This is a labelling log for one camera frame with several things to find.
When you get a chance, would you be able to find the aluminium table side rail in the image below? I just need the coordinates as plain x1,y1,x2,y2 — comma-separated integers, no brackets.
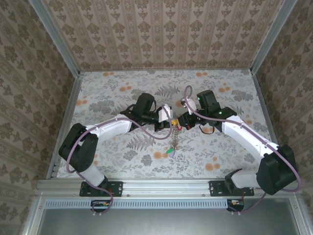
46,70,85,181
251,70,279,147

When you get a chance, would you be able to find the grey metal sheet panel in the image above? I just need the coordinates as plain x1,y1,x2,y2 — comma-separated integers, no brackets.
23,192,313,235

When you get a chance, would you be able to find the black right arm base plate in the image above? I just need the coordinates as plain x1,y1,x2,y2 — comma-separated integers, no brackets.
209,180,255,197

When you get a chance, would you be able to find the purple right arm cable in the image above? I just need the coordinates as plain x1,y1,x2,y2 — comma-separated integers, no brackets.
183,85,303,216

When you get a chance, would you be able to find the black connector box with wires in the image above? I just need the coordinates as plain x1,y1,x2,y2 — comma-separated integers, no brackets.
226,198,245,212
90,199,111,213

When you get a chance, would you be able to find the long aluminium base rail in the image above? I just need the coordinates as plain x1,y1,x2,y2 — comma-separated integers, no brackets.
36,178,301,196

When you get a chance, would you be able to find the thin black right gripper cable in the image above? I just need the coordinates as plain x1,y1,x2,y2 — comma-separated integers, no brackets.
198,123,215,135

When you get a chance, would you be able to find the metal keyring disc with rings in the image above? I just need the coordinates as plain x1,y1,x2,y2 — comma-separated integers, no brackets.
171,124,180,147

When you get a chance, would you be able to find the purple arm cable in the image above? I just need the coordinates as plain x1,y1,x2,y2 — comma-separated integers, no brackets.
183,85,303,216
66,105,173,217

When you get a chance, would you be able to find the aluminium frame post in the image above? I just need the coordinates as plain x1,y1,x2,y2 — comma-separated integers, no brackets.
28,0,81,75
250,0,298,74

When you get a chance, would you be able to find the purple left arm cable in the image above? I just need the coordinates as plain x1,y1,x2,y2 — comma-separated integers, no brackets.
66,105,173,217

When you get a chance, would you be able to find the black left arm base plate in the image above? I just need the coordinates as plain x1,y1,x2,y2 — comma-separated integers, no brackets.
79,180,123,197

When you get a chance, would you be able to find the grey slotted cable duct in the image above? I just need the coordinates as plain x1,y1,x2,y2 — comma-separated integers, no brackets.
45,198,245,209

